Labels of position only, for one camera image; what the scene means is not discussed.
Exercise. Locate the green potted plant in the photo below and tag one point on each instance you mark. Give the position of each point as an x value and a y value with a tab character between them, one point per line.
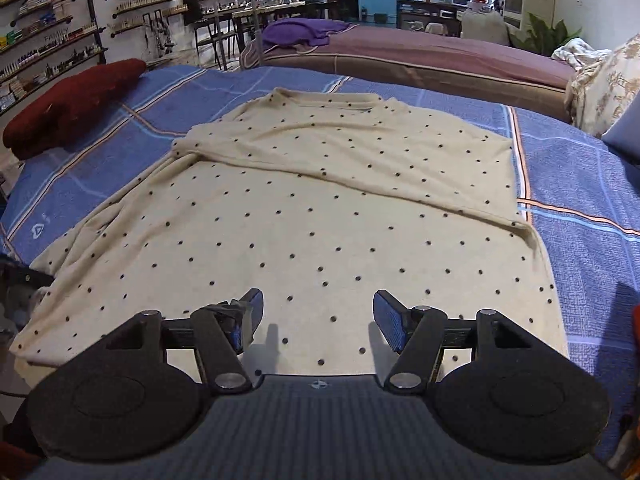
550	35

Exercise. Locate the crumpled floral white blanket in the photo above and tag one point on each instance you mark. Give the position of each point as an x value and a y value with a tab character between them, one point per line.
575	52

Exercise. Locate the blue plaid bed sheet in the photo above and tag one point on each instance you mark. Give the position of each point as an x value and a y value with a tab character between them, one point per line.
590	185

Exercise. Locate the cream polka dot shirt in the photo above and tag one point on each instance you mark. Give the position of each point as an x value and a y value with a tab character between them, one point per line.
300	220

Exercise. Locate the beige covered chair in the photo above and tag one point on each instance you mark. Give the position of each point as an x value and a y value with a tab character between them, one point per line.
485	27

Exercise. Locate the mauve bed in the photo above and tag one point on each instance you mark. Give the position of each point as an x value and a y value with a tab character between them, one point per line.
440	57

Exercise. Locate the clear stand pole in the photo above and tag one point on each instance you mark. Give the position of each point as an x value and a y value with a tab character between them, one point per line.
254	15

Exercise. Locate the dark low cabinet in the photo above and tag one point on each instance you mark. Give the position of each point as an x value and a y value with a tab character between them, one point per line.
430	15

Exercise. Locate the dining table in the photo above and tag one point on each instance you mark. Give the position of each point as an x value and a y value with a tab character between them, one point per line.
267	10

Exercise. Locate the dark red blanket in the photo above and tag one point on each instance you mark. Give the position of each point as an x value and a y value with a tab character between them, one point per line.
70	105

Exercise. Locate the white pillow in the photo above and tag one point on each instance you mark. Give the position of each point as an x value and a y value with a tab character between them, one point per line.
625	135

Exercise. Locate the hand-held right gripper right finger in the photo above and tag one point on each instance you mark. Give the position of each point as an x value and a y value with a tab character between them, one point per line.
390	320

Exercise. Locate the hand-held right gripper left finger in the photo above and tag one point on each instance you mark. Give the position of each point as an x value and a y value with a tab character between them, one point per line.
252	315

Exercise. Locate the floral beige quilt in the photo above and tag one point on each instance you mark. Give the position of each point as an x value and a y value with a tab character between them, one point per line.
610	85

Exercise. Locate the purple blanket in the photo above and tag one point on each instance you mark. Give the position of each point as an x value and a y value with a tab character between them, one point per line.
300	30

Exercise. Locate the black chair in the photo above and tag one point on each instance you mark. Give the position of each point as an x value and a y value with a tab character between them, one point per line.
212	40

